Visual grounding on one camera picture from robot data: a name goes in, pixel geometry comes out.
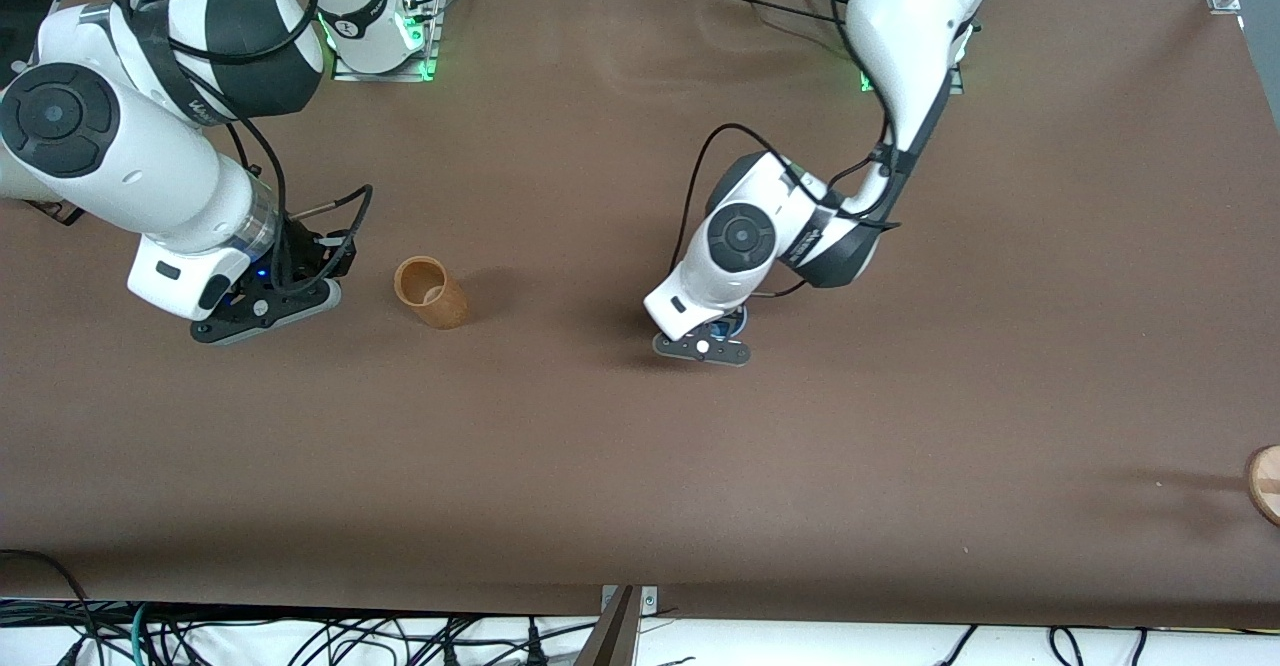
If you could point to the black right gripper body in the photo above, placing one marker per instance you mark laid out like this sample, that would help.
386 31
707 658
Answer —
303 254

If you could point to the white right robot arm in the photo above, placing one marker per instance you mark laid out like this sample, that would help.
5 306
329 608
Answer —
150 176

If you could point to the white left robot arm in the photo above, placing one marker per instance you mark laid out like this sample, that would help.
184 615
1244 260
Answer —
900 36

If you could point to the brown cylindrical cup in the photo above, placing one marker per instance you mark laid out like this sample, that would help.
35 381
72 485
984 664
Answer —
446 311

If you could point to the grey angled beam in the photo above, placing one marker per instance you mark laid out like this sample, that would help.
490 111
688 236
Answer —
612 641

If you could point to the round wooden disc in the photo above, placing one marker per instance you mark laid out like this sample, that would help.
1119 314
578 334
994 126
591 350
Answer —
1268 486

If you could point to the silver metal bracket plate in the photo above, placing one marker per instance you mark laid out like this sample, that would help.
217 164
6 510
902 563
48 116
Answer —
650 601

